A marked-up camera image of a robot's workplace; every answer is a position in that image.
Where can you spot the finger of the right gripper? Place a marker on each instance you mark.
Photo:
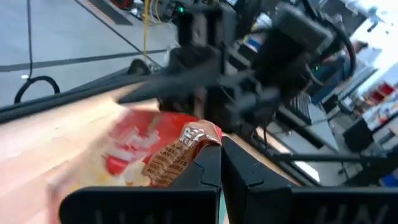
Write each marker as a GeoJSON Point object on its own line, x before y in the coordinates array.
{"type": "Point", "coordinates": [248, 101]}
{"type": "Point", "coordinates": [180, 82]}

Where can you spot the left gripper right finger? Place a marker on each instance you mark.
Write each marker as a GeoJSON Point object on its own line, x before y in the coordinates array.
{"type": "Point", "coordinates": [280, 205]}

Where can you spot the black desk leg bar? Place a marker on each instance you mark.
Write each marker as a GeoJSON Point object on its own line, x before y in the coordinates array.
{"type": "Point", "coordinates": [342, 157]}

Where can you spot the person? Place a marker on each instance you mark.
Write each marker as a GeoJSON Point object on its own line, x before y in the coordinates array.
{"type": "Point", "coordinates": [335, 68]}

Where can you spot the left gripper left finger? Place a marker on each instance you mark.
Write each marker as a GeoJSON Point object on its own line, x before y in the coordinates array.
{"type": "Point", "coordinates": [155, 205]}

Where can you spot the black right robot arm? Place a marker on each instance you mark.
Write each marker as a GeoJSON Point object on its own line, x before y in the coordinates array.
{"type": "Point", "coordinates": [202, 28]}

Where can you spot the red popcorn bag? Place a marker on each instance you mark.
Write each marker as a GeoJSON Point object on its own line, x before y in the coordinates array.
{"type": "Point", "coordinates": [140, 140]}

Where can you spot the red storage bin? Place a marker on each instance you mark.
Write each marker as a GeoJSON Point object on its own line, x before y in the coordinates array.
{"type": "Point", "coordinates": [381, 93]}

